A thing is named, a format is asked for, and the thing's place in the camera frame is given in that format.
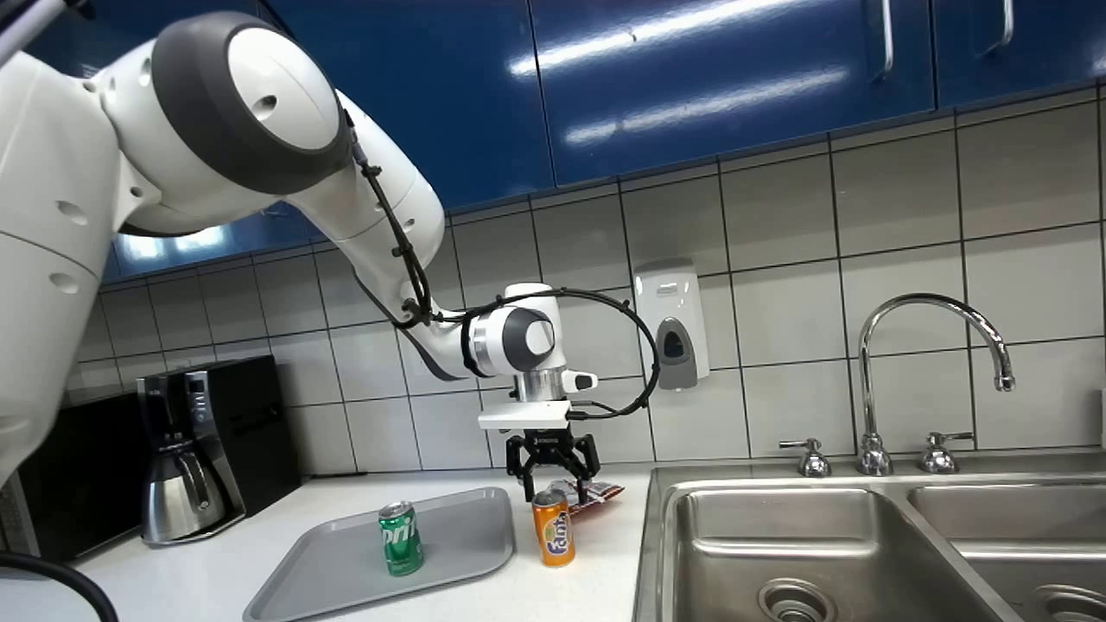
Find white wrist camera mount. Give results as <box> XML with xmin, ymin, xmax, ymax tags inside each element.
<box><xmin>474</xmin><ymin>402</ymin><xmax>575</xmax><ymax>435</ymax></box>

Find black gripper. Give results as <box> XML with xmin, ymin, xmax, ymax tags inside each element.
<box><xmin>505</xmin><ymin>425</ymin><xmax>607</xmax><ymax>508</ymax></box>

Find grey plastic tray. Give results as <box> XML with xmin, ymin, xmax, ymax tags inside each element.
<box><xmin>240</xmin><ymin>484</ymin><xmax>519</xmax><ymax>622</ymax></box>

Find black microwave oven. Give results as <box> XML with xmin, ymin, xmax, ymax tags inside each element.
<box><xmin>12</xmin><ymin>387</ymin><xmax>155</xmax><ymax>569</ymax></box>

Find steel coffee carafe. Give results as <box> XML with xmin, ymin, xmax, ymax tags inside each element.
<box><xmin>142</xmin><ymin>443</ymin><xmax>248</xmax><ymax>549</ymax></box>

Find thick black cable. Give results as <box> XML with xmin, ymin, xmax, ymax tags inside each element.
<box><xmin>0</xmin><ymin>549</ymin><xmax>123</xmax><ymax>622</ymax></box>

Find chrome cabinet door handle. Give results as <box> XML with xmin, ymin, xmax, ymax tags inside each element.
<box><xmin>981</xmin><ymin>0</ymin><xmax>1019</xmax><ymax>62</ymax></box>
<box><xmin>878</xmin><ymin>0</ymin><xmax>903</xmax><ymax>78</ymax></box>

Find green soda can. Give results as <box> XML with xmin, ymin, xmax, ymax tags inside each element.
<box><xmin>376</xmin><ymin>498</ymin><xmax>429</xmax><ymax>582</ymax></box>

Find chrome faucet handle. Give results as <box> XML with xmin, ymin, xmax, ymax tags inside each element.
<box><xmin>779</xmin><ymin>435</ymin><xmax>837</xmax><ymax>479</ymax></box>
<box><xmin>915</xmin><ymin>427</ymin><xmax>979</xmax><ymax>476</ymax></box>

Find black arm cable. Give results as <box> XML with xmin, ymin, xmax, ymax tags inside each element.
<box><xmin>342</xmin><ymin>145</ymin><xmax>665</xmax><ymax>425</ymax></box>

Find red snack bag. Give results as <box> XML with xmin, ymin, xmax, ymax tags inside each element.
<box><xmin>570</xmin><ymin>476</ymin><xmax>631</xmax><ymax>525</ymax></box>

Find chrome gooseneck faucet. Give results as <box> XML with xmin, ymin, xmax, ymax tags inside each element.
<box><xmin>853</xmin><ymin>290</ymin><xmax>1019</xmax><ymax>479</ymax></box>

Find stainless steel sink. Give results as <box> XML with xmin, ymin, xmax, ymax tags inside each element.
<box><xmin>631</xmin><ymin>456</ymin><xmax>1106</xmax><ymax>622</ymax></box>

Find white wall soap dispenser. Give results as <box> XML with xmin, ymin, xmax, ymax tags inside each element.
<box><xmin>631</xmin><ymin>266</ymin><xmax>716</xmax><ymax>393</ymax></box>

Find black silver coffee maker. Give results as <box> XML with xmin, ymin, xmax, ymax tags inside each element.
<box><xmin>136</xmin><ymin>351</ymin><xmax>305</xmax><ymax>553</ymax></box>

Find blue upper cabinets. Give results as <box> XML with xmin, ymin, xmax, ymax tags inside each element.
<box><xmin>21</xmin><ymin>0</ymin><xmax>1106</xmax><ymax>288</ymax></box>

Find orange soda can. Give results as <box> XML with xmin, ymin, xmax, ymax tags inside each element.
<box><xmin>529</xmin><ymin>488</ymin><xmax>581</xmax><ymax>569</ymax></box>

